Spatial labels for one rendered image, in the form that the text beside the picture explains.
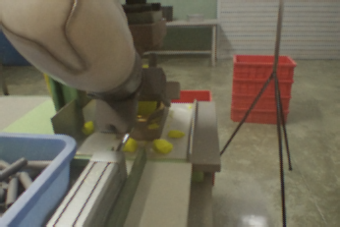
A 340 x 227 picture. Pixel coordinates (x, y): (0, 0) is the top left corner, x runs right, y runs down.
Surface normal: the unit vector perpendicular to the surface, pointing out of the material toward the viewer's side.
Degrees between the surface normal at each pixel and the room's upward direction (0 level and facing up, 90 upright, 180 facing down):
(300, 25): 90
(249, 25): 90
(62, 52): 129
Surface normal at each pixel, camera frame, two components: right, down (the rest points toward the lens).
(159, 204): -0.04, -0.91
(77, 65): 0.34, 0.88
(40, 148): -0.14, 0.26
